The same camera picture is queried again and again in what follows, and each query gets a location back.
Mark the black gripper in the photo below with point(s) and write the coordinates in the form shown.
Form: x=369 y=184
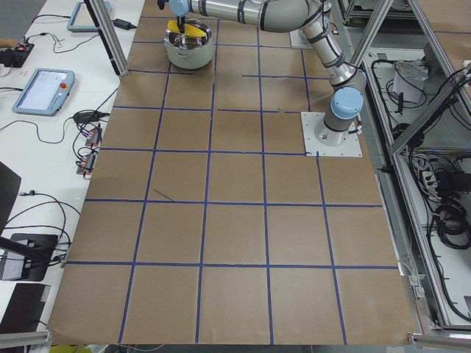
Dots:
x=180 y=23

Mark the yellow corn cob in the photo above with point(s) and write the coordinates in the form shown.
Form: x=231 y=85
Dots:
x=189 y=30

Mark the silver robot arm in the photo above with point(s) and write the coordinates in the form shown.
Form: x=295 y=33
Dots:
x=310 y=17

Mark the pale green cooking pot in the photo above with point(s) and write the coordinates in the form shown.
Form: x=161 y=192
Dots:
x=187 y=52

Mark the black power adapter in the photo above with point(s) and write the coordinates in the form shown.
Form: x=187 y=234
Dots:
x=122 y=24

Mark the far teach pendant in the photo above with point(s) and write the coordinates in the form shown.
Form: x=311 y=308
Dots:
x=80 y=20

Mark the teach pendant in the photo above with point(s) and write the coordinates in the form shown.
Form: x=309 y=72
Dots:
x=45 y=92
x=80 y=20

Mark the small circuit board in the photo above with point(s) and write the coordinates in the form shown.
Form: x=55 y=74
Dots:
x=94 y=137
x=85 y=164

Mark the near teach pendant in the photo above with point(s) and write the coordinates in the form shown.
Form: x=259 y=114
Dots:
x=45 y=92

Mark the brown paper table cover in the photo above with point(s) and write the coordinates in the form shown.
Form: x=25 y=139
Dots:
x=206 y=222

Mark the black monitor stand base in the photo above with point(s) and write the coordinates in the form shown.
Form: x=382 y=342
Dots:
x=27 y=256

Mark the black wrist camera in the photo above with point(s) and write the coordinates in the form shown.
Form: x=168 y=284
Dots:
x=161 y=4

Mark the aluminium frame post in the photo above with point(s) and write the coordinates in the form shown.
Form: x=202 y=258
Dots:
x=104 y=26

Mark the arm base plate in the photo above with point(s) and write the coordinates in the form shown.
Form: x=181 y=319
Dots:
x=319 y=141
x=298 y=40

